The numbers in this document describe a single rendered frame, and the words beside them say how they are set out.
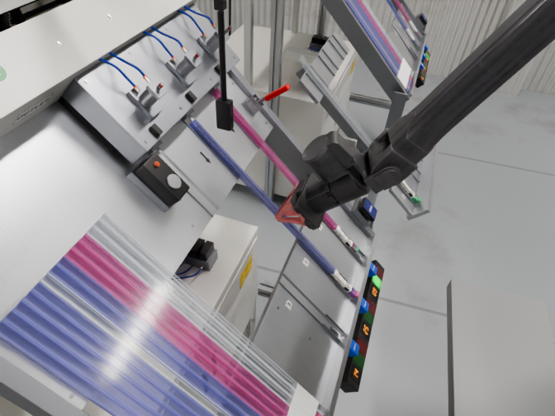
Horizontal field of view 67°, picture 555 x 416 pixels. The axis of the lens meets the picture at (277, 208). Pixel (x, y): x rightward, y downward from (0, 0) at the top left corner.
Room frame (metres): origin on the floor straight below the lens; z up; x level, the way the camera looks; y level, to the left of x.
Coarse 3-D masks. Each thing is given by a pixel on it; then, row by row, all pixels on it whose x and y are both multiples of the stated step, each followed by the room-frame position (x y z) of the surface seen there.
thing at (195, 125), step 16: (192, 128) 0.65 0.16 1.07; (208, 144) 0.64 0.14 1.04; (224, 160) 0.63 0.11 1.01; (240, 176) 0.62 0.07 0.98; (256, 192) 0.61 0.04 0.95; (272, 208) 0.60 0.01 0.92; (288, 224) 0.59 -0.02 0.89; (304, 240) 0.58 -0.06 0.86; (320, 256) 0.58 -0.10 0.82; (352, 288) 0.56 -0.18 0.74
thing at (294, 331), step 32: (352, 224) 0.74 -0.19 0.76; (288, 256) 0.55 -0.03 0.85; (352, 256) 0.65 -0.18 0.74; (288, 288) 0.48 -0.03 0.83; (320, 288) 0.52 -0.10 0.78; (288, 320) 0.42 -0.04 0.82; (320, 320) 0.46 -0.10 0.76; (288, 352) 0.37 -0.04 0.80; (320, 352) 0.40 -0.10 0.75; (320, 384) 0.34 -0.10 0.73
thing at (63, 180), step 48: (240, 96) 0.82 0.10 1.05; (0, 144) 0.42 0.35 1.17; (48, 144) 0.46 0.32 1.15; (96, 144) 0.50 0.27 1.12; (192, 144) 0.62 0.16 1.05; (240, 144) 0.70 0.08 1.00; (0, 192) 0.37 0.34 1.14; (48, 192) 0.40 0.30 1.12; (96, 192) 0.44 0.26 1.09; (192, 192) 0.53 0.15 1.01; (0, 240) 0.32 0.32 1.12; (48, 240) 0.34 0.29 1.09; (144, 240) 0.41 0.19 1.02; (192, 240) 0.45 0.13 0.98; (0, 288) 0.27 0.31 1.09; (48, 384) 0.20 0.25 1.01
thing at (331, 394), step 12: (372, 240) 0.71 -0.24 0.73; (372, 252) 0.68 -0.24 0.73; (360, 264) 0.64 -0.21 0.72; (360, 276) 0.60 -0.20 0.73; (360, 288) 0.56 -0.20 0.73; (360, 300) 0.53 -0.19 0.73; (348, 312) 0.51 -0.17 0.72; (348, 324) 0.47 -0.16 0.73; (348, 336) 0.44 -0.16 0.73; (348, 348) 0.42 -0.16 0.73; (336, 360) 0.40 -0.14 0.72; (336, 372) 0.37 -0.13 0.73; (336, 384) 0.34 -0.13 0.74; (324, 396) 0.33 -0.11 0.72; (336, 396) 0.32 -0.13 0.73
